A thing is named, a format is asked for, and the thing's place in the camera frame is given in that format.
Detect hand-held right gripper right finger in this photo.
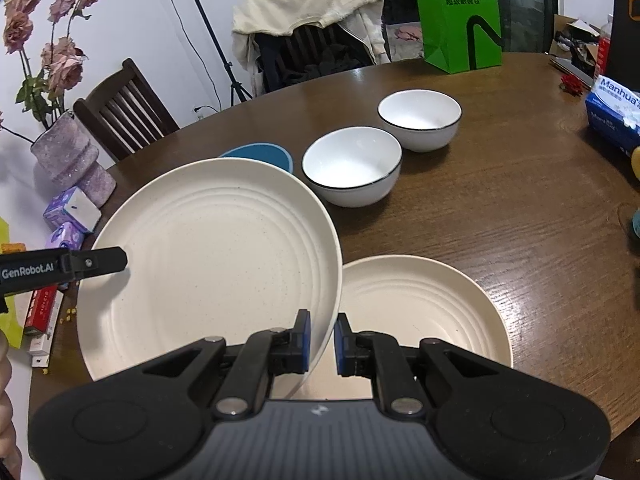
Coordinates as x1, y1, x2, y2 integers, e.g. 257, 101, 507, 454
333, 311, 501, 417

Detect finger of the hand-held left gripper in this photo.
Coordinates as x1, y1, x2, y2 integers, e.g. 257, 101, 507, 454
60, 246, 128, 281

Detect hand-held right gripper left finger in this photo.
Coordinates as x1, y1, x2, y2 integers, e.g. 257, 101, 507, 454
142, 310, 312, 418

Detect cream plate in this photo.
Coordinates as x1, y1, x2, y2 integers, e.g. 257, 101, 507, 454
320, 255, 514, 401
76, 158, 343, 401

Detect white bowl with black rim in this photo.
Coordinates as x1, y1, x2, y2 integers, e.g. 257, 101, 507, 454
302, 127, 404, 208
377, 90, 462, 153

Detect blue bowl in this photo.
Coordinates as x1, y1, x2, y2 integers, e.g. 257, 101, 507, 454
218, 142, 294, 175

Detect person's left hand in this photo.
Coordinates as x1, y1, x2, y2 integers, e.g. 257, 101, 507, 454
0, 332, 23, 480

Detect red box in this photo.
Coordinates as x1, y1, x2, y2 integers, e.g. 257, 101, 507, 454
22, 284, 65, 337

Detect scattered yellow crumbs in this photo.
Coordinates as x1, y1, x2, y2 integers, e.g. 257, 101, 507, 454
42, 305, 78, 376

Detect yellow-green snack box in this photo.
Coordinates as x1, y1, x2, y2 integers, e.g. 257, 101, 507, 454
0, 217, 31, 351

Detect purple cube tissue pack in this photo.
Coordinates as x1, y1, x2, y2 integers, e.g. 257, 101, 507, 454
42, 186, 102, 234

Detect white box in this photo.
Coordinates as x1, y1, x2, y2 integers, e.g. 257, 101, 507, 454
27, 332, 53, 368

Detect dried pink roses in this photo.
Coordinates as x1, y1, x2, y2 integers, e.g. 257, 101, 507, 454
0, 0, 107, 130

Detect black light stand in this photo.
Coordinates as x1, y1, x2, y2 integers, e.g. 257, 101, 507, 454
177, 0, 253, 107

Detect dark clothes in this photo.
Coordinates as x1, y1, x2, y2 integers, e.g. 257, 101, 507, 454
280, 45, 366, 88

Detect dark wooden chair with clothes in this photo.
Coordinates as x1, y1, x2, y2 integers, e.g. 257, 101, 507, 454
255, 25, 376, 96

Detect chair draped with cream cloth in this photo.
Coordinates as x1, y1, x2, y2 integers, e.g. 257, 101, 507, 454
231, 0, 391, 96

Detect green paper shopping bag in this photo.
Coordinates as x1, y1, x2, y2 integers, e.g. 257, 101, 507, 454
410, 0, 503, 73

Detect blue tissue box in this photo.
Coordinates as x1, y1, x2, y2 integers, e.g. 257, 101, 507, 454
585, 74, 640, 153

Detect open cardboard box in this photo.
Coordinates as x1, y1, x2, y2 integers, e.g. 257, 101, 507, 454
547, 14, 603, 61

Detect glass sliding door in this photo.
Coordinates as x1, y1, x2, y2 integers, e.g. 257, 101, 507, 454
255, 0, 561, 56

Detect bottle with red label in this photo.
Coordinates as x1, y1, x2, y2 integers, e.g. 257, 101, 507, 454
595, 15, 613, 76

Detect black box with orange mark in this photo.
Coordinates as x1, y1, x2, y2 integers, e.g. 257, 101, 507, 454
609, 0, 640, 78

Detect black power cable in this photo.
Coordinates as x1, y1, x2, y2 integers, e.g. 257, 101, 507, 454
152, 0, 221, 113

